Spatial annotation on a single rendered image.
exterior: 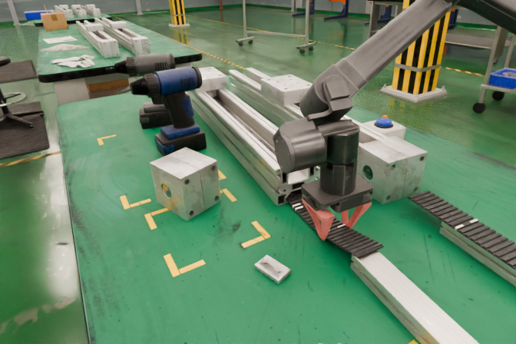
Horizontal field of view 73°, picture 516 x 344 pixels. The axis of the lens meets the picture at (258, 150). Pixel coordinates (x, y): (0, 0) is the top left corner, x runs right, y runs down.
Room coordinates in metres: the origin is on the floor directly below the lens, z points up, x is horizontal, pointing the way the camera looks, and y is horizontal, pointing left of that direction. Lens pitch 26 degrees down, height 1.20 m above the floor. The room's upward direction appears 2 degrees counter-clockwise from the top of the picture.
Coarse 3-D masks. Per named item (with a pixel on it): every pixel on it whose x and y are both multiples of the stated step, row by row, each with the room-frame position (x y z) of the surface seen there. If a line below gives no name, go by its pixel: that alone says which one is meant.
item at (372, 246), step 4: (368, 244) 0.42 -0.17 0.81; (372, 244) 0.42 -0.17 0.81; (376, 244) 0.42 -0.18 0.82; (380, 244) 0.42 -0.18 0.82; (356, 248) 0.42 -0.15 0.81; (360, 248) 0.42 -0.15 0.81; (364, 248) 0.42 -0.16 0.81; (368, 248) 0.41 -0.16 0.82; (372, 248) 0.41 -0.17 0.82; (376, 248) 0.41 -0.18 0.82; (352, 252) 0.41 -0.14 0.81; (356, 252) 0.41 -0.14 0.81; (360, 252) 0.40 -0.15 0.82; (364, 252) 0.41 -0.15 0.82; (368, 252) 0.41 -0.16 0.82; (356, 256) 0.40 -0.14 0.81
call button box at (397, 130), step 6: (372, 126) 0.83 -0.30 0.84; (378, 126) 0.82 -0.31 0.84; (390, 126) 0.82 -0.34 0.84; (396, 126) 0.83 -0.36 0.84; (402, 126) 0.82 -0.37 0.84; (384, 132) 0.79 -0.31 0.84; (390, 132) 0.80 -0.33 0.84; (396, 132) 0.80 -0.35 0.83; (402, 132) 0.81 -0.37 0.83; (402, 138) 0.81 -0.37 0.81
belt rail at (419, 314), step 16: (352, 256) 0.41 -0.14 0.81; (368, 256) 0.40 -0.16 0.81; (384, 256) 0.40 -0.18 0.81; (368, 272) 0.38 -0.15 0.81; (384, 272) 0.37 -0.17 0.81; (400, 272) 0.37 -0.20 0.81; (384, 288) 0.35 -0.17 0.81; (400, 288) 0.34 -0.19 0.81; (416, 288) 0.34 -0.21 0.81; (400, 304) 0.32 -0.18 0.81; (416, 304) 0.31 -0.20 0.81; (432, 304) 0.31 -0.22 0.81; (400, 320) 0.31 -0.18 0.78; (416, 320) 0.29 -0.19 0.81; (432, 320) 0.29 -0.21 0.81; (448, 320) 0.29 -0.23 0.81; (416, 336) 0.29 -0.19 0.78; (432, 336) 0.27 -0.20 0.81; (448, 336) 0.27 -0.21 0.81; (464, 336) 0.27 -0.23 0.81
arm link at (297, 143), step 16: (336, 80) 0.51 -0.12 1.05; (336, 96) 0.49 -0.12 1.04; (336, 112) 0.49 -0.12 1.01; (288, 128) 0.47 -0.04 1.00; (304, 128) 0.47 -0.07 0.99; (288, 144) 0.44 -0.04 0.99; (304, 144) 0.44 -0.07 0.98; (320, 144) 0.45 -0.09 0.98; (288, 160) 0.44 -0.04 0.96; (304, 160) 0.44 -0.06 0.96; (320, 160) 0.45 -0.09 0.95
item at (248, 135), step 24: (192, 96) 1.19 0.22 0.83; (216, 96) 1.17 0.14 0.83; (216, 120) 0.93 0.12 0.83; (240, 120) 0.95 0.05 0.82; (264, 120) 0.84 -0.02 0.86; (240, 144) 0.76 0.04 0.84; (264, 144) 0.76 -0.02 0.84; (264, 168) 0.63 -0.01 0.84; (312, 168) 0.62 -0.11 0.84; (288, 192) 0.59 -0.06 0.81
